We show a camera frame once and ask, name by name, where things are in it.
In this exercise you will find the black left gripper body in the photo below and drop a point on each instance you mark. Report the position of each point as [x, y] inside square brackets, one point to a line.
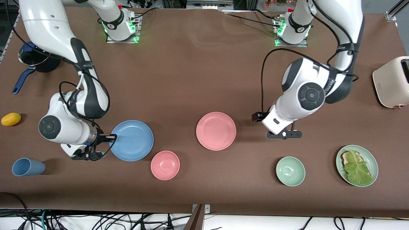
[256, 117]

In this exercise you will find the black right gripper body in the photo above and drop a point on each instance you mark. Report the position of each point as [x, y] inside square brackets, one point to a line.
[101, 137]

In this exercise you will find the blue plastic plate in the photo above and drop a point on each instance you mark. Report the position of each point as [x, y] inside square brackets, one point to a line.
[132, 140]

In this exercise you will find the pink plastic plate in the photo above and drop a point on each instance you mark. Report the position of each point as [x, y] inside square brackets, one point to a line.
[216, 131]

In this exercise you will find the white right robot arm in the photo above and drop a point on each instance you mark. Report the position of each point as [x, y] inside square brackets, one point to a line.
[48, 25]

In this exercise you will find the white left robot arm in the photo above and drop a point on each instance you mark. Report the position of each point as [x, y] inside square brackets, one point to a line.
[306, 95]

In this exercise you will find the pink plastic bowl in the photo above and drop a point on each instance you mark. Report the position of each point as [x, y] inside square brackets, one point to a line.
[165, 165]

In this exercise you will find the green plastic bowl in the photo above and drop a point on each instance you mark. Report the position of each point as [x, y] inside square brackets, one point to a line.
[290, 171]

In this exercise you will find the brown table cover sheet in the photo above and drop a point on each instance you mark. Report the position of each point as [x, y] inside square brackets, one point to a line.
[191, 80]

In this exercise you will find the blue plastic cup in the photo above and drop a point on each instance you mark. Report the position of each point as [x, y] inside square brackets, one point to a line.
[28, 166]

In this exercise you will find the yellow lemon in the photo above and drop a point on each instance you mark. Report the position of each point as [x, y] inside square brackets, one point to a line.
[11, 119]

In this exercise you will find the toasted bread slice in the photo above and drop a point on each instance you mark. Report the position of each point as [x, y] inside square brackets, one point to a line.
[345, 157]

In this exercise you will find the glass pot lid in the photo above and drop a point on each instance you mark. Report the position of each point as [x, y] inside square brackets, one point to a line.
[30, 57]

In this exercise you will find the green lettuce leaf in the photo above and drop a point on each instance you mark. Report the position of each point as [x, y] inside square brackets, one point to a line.
[358, 169]

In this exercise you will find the colourful background objects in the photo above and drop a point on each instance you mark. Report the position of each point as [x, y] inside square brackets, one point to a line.
[271, 3]

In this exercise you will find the green plastic plate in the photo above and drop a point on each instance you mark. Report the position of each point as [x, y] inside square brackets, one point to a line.
[372, 163]

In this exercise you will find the beige toaster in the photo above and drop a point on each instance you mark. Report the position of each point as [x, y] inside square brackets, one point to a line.
[389, 83]

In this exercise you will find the aluminium profile bar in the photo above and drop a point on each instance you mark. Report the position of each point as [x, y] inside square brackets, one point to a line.
[394, 11]

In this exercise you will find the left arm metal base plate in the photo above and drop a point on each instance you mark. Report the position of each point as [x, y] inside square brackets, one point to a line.
[292, 45]

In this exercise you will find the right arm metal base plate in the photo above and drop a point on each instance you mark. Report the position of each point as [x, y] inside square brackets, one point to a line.
[123, 41]

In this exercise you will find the small metal bracket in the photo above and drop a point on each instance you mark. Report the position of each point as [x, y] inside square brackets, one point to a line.
[207, 208]

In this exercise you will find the aluminium frame piece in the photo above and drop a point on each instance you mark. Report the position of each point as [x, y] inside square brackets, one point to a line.
[209, 4]

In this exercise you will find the aluminium table edge rail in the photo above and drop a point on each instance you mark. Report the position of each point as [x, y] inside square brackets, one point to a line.
[9, 40]

